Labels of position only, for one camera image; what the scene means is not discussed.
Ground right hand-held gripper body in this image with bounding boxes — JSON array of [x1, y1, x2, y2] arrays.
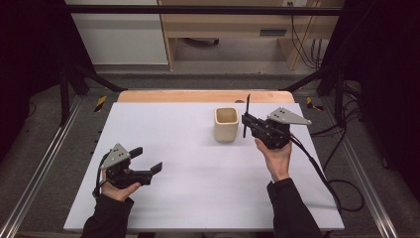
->
[[251, 106, 312, 151]]

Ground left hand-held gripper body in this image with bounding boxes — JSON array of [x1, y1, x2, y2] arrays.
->
[[99, 143, 154, 190]]

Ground thin black paint brush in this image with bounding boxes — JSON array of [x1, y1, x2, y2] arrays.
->
[[243, 93, 252, 139]]

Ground cream square ceramic cup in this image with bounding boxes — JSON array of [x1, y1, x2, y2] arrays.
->
[[213, 106, 240, 144]]

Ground person's left hand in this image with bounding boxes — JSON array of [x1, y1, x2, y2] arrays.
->
[[99, 169, 142, 203]]

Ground person's right hand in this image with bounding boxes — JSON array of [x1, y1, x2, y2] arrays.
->
[[254, 133, 294, 183]]

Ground white table cover sheet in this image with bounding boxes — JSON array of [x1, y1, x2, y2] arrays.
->
[[62, 101, 345, 232]]

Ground wooden table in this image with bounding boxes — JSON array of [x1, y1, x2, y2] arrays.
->
[[117, 89, 295, 104]]

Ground black metal stand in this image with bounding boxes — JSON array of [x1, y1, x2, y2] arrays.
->
[[58, 61, 128, 127], [279, 60, 349, 128]]

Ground office chair base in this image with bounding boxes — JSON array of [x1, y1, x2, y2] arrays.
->
[[182, 37, 220, 48]]

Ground light wooden desk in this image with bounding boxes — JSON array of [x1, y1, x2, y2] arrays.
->
[[157, 0, 346, 71]]

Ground white cabinet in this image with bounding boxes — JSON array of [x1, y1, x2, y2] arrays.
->
[[64, 0, 169, 65]]

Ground black curtain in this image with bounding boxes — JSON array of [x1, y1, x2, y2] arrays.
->
[[321, 0, 420, 192], [0, 0, 97, 163]]

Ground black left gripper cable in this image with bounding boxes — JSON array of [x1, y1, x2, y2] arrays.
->
[[92, 162, 107, 200]]

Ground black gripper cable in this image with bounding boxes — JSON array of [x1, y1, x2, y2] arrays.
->
[[286, 129, 366, 213], [92, 162, 107, 200]]

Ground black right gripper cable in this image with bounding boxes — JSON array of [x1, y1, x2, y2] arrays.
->
[[286, 129, 366, 213]]

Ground black floor cables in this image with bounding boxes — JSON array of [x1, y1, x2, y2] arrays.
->
[[309, 80, 366, 173]]

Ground aluminium floor rail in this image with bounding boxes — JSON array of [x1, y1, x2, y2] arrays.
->
[[320, 95, 401, 238], [0, 94, 85, 238]]

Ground hanging black cables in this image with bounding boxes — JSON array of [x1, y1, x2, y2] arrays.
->
[[286, 1, 331, 71]]

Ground black horizontal frame bar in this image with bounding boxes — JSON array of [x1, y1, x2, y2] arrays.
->
[[64, 4, 343, 16]]

